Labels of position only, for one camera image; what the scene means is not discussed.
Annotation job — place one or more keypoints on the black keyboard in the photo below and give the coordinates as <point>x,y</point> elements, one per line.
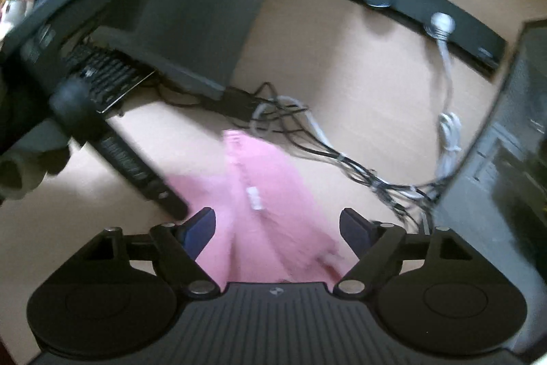
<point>102,74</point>

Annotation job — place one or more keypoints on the white vase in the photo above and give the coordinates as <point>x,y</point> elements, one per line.
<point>13,12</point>

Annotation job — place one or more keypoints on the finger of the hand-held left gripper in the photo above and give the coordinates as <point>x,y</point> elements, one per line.
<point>136,172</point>

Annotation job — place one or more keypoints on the pink ribbed garment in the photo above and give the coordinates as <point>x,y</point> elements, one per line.
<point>273,219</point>

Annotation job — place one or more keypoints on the white computer case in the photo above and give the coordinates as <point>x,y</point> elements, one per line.
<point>504,134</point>

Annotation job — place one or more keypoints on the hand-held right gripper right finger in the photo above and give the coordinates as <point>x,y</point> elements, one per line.
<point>354,229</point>

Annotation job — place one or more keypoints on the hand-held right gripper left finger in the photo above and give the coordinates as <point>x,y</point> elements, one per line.
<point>201,229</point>

